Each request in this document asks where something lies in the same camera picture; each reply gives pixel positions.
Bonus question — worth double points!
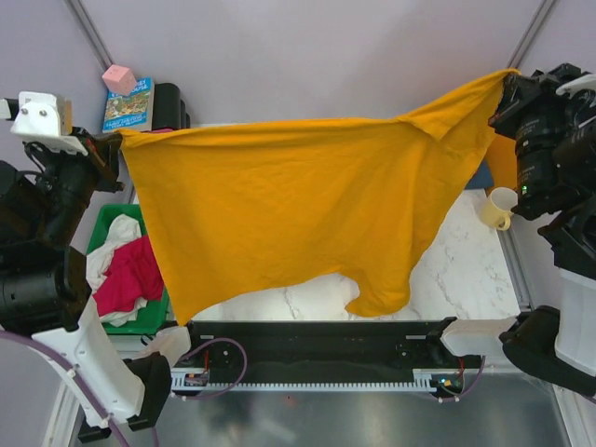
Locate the yellow t shirt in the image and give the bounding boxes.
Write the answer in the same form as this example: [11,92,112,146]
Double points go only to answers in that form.
[121,70,508,323]

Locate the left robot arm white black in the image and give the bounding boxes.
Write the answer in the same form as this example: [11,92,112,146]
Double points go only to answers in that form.
[1,128,205,441]

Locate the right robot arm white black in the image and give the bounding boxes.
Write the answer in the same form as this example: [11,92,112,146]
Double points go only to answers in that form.
[426,62,595,400]

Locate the colourful paperback book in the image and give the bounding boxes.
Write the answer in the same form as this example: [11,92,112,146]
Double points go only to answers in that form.
[102,77,155,133]

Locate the orange padded envelope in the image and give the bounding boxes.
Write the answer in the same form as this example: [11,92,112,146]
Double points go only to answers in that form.
[484,135,517,191]

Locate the pink cube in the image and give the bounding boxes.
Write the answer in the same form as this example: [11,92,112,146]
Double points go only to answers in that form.
[102,64,137,96]

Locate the black pink drawer organizer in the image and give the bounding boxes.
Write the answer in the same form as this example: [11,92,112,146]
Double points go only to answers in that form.
[152,83,191,132]

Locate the white t shirt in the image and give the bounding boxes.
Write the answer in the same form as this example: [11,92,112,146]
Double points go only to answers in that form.
[86,214,147,327]

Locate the blue folded t shirt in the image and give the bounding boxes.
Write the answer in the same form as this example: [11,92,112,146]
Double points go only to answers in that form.
[465,160,494,190]

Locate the yellow mug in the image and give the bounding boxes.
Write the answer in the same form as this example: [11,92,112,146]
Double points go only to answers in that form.
[480,187,518,231]

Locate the magenta t shirt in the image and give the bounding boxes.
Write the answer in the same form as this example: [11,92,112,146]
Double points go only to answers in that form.
[94,236,164,317]

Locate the green plastic bin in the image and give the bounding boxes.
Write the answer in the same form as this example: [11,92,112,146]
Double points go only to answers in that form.
[87,204,169,335]

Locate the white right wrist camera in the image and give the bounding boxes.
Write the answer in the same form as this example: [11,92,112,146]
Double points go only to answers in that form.
[556,74,596,97]

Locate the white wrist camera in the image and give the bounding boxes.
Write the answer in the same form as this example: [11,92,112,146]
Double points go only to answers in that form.
[1,91,73,138]
[556,74,596,97]

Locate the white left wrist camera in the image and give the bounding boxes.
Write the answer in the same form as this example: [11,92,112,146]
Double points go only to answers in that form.
[1,91,73,138]

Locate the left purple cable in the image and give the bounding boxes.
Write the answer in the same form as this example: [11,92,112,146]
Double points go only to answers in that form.
[0,330,249,447]

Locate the purple cable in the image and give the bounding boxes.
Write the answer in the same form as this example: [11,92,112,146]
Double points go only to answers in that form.
[430,353,488,403]
[0,330,249,447]

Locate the white cable duct strip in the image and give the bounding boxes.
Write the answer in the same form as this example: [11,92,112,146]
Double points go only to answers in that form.
[170,368,460,396]

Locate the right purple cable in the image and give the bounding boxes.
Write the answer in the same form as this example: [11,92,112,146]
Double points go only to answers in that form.
[430,353,488,403]

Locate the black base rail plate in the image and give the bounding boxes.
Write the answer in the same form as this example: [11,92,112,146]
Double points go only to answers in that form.
[188,321,481,386]

